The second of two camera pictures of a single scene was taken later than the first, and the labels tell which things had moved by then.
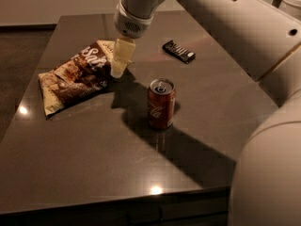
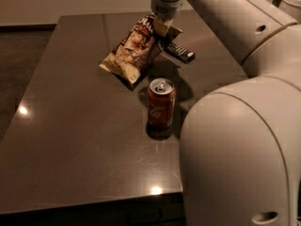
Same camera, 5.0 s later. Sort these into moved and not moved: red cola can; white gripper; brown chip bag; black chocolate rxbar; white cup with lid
Moved: brown chip bag; white gripper
Not moved: black chocolate rxbar; red cola can; white cup with lid
